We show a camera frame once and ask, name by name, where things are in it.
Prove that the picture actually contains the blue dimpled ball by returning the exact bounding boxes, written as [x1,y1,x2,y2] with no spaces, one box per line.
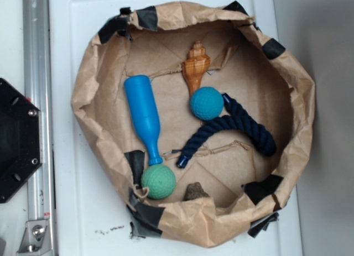
[190,87,224,121]

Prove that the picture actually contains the orange wooden seashell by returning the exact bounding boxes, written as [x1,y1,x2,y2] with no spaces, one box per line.
[182,40,211,97]

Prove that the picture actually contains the dark blue rope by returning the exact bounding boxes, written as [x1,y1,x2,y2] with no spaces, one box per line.
[176,92,277,169]

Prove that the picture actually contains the aluminium frame rail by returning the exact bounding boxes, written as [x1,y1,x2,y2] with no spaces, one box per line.
[23,0,58,255]

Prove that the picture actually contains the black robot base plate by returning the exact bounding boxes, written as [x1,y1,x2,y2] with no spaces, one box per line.
[1,78,42,203]

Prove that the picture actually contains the blue plastic bottle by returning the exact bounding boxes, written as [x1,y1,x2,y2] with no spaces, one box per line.
[124,75,163,165]

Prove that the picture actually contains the brown rock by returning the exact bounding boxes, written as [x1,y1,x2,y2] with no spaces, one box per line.
[183,182,210,201]

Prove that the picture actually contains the brown paper bag bin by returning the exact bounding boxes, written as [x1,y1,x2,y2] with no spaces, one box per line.
[71,2,315,248]

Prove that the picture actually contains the green dimpled ball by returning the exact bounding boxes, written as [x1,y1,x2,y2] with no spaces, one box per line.
[141,164,176,200]

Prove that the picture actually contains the metal corner bracket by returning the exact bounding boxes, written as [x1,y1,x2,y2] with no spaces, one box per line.
[16,219,53,255]

